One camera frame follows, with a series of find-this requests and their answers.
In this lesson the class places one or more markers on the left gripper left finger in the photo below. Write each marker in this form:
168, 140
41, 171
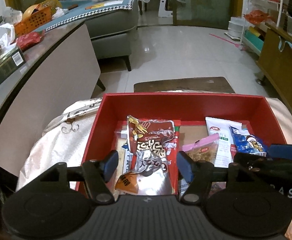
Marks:
97, 174

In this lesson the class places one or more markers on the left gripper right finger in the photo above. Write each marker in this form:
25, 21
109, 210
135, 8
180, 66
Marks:
199, 177

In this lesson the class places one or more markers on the pink topped snack bag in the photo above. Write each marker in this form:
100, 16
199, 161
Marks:
203, 150

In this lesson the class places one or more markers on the white green snack packet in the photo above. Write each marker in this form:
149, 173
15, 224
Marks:
222, 128

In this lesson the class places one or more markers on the yellow cake packet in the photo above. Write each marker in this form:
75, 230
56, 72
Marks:
124, 162

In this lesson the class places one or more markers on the red jujube snack packet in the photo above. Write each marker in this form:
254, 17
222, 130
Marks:
172, 139

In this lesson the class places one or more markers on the blue snack packet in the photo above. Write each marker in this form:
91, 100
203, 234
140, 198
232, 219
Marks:
247, 143

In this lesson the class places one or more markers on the dark brown silver snack packet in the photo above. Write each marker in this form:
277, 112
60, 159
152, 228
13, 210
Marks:
151, 154

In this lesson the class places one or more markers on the floral pink tablecloth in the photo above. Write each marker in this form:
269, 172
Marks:
67, 141

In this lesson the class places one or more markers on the red cardboard box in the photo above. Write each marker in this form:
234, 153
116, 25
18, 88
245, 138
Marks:
159, 124

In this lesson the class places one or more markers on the dark wooden stool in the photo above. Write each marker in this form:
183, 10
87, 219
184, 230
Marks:
202, 84

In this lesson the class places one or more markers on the wooden cabinet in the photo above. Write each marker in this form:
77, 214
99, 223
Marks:
275, 61

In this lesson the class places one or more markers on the pink fly swatter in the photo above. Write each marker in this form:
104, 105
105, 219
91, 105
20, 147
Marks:
236, 44

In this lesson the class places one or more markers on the dark green long box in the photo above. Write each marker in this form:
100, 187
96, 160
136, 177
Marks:
10, 63

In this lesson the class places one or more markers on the red packet on counter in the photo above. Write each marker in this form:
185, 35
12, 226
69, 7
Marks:
29, 40

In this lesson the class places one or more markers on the grey sofa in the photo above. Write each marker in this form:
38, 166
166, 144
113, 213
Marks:
110, 25

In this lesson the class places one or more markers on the white plastic bag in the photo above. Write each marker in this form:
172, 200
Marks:
7, 38

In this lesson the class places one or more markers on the orange plastic basket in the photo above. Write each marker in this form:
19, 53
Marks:
32, 22

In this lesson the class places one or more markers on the white wire shelf rack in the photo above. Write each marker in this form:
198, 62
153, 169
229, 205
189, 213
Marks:
256, 14

